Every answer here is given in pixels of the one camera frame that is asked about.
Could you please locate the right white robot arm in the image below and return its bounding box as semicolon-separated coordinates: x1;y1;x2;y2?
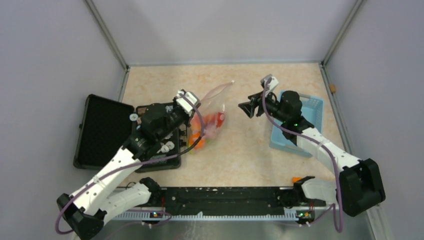
238;90;386;217

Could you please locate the small brown object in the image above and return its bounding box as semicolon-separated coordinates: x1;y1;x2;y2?
328;83;337;94

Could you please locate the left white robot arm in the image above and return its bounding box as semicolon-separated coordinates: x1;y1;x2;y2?
55;98;201;240

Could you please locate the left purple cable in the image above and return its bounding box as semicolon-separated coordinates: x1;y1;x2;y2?
54;93;207;235

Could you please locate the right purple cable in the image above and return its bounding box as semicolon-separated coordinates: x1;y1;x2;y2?
261;77;345;233

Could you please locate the blue plastic basket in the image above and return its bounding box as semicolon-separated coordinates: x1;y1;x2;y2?
269;93;325;158

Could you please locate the clear zip top bag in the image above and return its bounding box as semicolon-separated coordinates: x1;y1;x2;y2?
188;81;235;152

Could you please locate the black open tool case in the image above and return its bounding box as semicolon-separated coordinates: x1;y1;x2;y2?
73;94;188;173

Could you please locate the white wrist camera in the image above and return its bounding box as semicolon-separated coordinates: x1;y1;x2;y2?
175;89;201;117
260;74;279;97

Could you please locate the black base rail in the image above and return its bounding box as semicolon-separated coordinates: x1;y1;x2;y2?
129;186;327;218

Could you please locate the purple cable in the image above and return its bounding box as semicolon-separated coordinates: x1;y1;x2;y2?
261;77;345;233
54;93;207;235

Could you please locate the orange carrot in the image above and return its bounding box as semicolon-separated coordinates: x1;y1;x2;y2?
292;177;302;184

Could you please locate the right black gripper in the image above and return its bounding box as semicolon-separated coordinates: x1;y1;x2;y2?
239;89;288;123

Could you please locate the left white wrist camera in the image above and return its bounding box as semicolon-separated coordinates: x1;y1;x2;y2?
175;89;201;117

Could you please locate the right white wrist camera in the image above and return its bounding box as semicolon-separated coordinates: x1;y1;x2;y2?
260;74;279;97

